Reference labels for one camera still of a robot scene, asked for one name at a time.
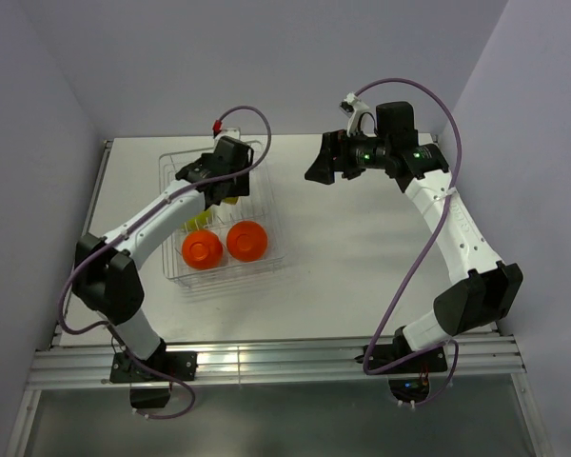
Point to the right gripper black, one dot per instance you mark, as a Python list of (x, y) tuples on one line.
[(324, 168)]

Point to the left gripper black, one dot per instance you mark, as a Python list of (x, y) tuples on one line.
[(241, 187)]

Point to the orange bowl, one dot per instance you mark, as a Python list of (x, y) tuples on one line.
[(202, 249), (247, 241)]

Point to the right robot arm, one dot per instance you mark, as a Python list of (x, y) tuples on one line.
[(483, 287)]

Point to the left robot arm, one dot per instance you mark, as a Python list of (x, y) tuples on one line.
[(106, 275)]

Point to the wire dish rack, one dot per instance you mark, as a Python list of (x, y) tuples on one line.
[(259, 206)]

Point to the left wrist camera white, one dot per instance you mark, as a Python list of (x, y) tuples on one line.
[(220, 129)]

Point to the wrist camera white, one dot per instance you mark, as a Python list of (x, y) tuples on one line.
[(355, 110), (220, 129)]

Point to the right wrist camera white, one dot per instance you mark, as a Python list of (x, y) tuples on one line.
[(355, 110)]

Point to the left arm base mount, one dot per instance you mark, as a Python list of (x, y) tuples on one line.
[(179, 364)]

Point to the black box under rail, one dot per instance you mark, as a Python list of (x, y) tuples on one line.
[(149, 397)]

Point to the aluminium rail front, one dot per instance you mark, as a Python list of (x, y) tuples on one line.
[(281, 362)]

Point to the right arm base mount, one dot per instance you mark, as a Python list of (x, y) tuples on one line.
[(384, 360)]

